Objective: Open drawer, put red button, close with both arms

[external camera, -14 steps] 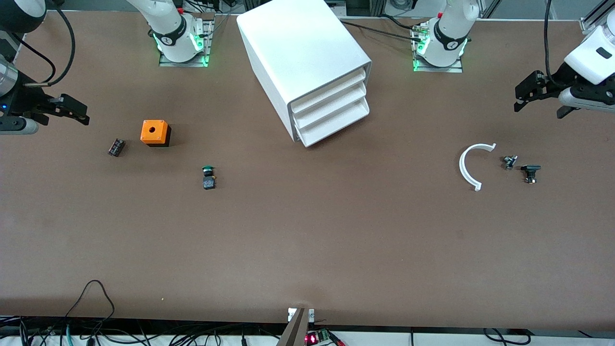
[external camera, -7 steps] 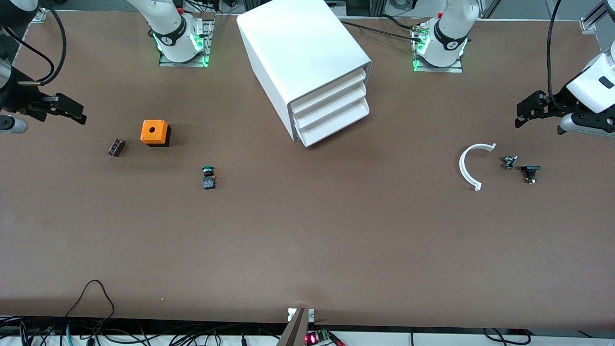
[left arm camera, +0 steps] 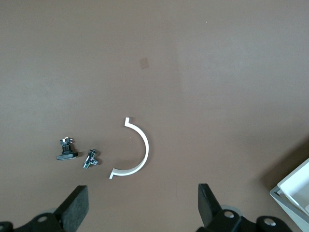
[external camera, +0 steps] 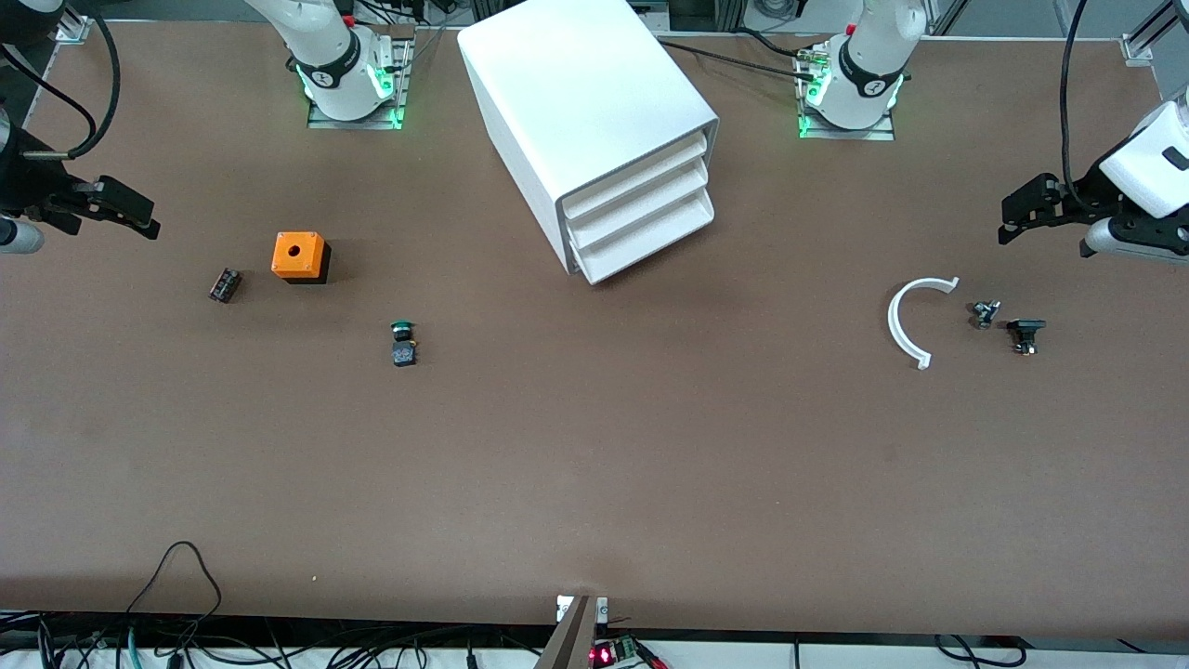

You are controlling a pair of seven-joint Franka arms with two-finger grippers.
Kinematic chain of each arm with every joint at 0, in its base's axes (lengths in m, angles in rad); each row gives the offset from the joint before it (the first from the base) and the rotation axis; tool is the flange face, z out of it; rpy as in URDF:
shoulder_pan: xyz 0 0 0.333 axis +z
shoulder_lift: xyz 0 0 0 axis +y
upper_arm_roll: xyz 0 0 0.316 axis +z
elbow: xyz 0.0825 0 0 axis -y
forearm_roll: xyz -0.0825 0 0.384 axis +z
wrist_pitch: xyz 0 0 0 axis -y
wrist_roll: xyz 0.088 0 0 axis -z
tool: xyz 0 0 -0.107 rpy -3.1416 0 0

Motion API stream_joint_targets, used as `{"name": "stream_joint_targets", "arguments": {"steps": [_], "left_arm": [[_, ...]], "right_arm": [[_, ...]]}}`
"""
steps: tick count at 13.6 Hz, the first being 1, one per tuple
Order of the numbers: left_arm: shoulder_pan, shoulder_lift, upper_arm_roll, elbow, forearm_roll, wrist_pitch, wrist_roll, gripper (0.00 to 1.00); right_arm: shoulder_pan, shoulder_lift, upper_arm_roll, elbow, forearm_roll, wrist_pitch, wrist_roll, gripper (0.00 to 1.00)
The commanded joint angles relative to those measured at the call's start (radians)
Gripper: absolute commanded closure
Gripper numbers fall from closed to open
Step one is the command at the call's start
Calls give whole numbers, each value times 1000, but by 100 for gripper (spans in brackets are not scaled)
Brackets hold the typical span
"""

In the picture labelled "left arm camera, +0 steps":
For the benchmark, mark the white drawer cabinet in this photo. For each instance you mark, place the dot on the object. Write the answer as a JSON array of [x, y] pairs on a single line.
[[289, 217]]

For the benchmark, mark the small metal valve fitting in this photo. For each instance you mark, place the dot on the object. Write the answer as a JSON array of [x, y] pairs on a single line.
[[89, 160]]

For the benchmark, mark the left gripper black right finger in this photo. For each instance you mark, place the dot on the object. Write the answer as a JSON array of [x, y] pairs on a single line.
[[208, 207]]

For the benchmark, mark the black switch component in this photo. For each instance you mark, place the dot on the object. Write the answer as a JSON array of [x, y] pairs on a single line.
[[66, 156]]

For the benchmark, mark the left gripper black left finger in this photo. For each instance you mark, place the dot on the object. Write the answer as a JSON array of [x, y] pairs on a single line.
[[72, 212]]

